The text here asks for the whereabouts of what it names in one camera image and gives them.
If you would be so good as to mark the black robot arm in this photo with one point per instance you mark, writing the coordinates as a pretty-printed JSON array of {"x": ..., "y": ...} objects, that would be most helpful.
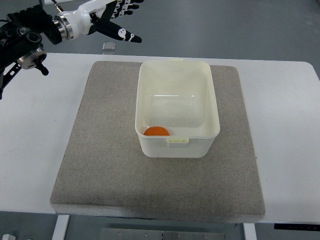
[{"x": 21, "y": 42}]

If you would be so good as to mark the white table leg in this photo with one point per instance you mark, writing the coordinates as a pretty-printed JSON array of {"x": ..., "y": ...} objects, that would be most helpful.
[
  {"x": 60, "y": 228},
  {"x": 249, "y": 231}
]

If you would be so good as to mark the orange mandarin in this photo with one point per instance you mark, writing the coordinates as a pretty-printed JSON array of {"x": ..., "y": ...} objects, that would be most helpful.
[{"x": 156, "y": 131}]

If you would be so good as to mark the white table leg right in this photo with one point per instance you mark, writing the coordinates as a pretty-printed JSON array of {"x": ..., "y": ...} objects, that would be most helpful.
[{"x": 249, "y": 231}]

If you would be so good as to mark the grey metal base plate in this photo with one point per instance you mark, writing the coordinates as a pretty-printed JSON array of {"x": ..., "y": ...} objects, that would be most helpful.
[{"x": 144, "y": 234}]

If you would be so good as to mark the grey felt mat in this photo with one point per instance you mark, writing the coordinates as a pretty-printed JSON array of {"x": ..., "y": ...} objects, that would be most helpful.
[{"x": 105, "y": 173}]

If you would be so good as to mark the white table leg left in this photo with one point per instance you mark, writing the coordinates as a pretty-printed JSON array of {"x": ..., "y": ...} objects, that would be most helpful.
[{"x": 60, "y": 228}]

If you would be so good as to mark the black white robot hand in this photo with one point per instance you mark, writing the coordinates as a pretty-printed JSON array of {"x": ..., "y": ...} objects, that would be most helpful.
[{"x": 96, "y": 16}]

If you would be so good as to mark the small white floor object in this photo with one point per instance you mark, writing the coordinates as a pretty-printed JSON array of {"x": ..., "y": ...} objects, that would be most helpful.
[{"x": 8, "y": 237}]

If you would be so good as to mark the white plastic box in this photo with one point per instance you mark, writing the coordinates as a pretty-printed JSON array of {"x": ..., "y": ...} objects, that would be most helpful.
[{"x": 179, "y": 96}]

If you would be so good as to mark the small clear floor plate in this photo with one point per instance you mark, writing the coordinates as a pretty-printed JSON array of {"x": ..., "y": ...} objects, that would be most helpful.
[{"x": 109, "y": 46}]

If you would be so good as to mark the black table control panel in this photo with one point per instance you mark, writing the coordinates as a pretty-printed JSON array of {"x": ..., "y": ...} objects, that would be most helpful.
[{"x": 297, "y": 227}]

